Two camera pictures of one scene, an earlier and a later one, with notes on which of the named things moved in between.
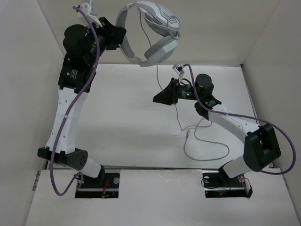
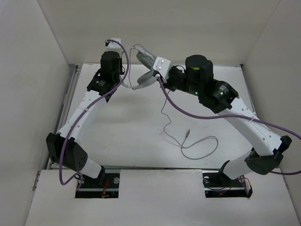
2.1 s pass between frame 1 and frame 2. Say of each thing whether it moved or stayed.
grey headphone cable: moved
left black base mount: stayed
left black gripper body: moved
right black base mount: stayed
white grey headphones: moved
